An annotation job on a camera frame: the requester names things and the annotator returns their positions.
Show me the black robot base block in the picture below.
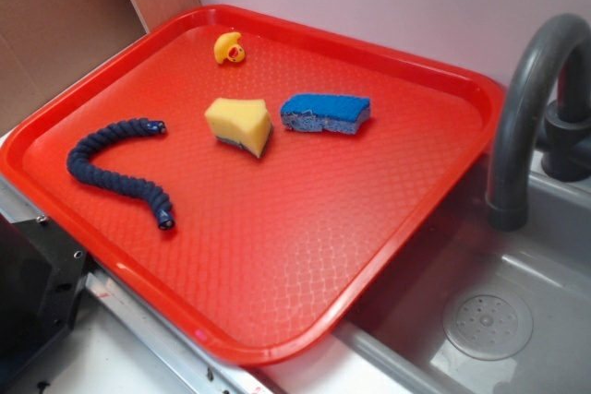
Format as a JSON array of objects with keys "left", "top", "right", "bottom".
[{"left": 1, "top": 218, "right": 87, "bottom": 364}]

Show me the blue sponge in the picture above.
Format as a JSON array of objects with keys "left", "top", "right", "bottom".
[{"left": 280, "top": 93, "right": 371, "bottom": 135}]

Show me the yellow sponge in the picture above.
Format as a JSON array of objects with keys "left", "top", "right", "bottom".
[{"left": 204, "top": 98, "right": 273, "bottom": 159}]

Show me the red plastic tray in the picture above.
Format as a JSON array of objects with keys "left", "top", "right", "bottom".
[{"left": 1, "top": 6, "right": 504, "bottom": 365}]

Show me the yellow rubber duck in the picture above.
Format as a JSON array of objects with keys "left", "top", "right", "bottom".
[{"left": 213, "top": 31, "right": 246, "bottom": 65}]

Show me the grey plastic sink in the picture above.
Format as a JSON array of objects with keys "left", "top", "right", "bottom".
[{"left": 258, "top": 144, "right": 591, "bottom": 394}]

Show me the sink drain cover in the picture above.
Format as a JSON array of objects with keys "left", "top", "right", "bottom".
[{"left": 442, "top": 285, "right": 534, "bottom": 361}]

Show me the grey curved faucet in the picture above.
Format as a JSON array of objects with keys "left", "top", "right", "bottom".
[{"left": 486, "top": 13, "right": 590, "bottom": 232}]

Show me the brown cardboard panel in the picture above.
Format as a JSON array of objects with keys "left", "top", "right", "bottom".
[{"left": 1, "top": 0, "right": 200, "bottom": 133}]

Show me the dark blue rope toy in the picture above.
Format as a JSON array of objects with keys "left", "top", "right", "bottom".
[{"left": 66, "top": 117, "right": 175, "bottom": 231}]

